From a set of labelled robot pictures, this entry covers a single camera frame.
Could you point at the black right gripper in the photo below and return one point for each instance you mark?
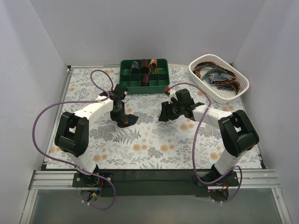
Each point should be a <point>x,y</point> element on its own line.
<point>170,111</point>

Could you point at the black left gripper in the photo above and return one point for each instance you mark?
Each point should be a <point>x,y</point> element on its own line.
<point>120,115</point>

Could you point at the black tie orange flowers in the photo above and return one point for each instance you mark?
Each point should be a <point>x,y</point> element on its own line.
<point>126,120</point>

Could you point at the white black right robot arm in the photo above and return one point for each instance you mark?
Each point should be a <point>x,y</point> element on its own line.
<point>237,132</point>

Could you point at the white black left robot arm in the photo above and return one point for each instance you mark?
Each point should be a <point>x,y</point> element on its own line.
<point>72,134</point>

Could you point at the tangled ties in basket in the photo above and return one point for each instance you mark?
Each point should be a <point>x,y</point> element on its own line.
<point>217,76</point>

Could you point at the green compartment organizer tray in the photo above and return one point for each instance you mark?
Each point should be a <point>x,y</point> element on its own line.
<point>158,83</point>

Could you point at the red navy striped rolled tie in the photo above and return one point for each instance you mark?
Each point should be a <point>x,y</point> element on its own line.
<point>144,80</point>

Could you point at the gold patterned rolled tie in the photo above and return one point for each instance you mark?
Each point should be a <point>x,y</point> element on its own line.
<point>153,66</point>

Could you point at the navy patterned rolled tie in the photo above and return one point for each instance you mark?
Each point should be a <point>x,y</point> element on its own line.
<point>134,68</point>

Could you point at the dark red rolled tie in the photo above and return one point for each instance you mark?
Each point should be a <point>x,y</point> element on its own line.
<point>144,66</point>

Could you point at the white perforated plastic basket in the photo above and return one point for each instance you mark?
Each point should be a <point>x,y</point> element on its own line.
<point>219,95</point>

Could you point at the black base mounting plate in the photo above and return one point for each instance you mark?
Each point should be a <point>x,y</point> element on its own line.
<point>148,182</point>

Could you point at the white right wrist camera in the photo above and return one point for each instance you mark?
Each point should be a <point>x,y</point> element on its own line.
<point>172,97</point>

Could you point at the aluminium front frame rail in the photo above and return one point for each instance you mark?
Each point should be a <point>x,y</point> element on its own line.
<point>256,200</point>

